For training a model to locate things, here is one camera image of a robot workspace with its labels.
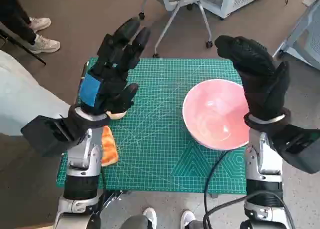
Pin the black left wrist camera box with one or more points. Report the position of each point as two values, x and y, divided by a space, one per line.
47 136

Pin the round bread bun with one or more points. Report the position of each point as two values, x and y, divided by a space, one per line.
116 115

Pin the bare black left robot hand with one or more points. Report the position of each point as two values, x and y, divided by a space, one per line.
110 89

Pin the black tripod leg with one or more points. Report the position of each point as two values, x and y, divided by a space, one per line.
37 57

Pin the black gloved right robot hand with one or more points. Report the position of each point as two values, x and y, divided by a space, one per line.
260 79

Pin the black metal table leg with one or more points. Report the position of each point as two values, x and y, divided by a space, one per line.
115 196

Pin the green cutting mat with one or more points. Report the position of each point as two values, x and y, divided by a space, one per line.
155 139

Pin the thin black stick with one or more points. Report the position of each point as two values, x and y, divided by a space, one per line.
86 65

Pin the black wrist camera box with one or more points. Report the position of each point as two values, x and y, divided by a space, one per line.
297 145
47 136

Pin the pink bowl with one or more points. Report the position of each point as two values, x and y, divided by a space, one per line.
212 114

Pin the small metal table bracket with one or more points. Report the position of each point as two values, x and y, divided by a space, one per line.
215 196

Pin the long toasted bread loaf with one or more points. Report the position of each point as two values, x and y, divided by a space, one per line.
110 149

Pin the white perforated cabinet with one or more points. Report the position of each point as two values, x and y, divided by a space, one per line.
235 1

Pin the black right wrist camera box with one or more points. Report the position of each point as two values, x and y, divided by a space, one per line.
297 145

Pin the grey office chair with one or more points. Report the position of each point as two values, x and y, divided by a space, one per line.
172 4

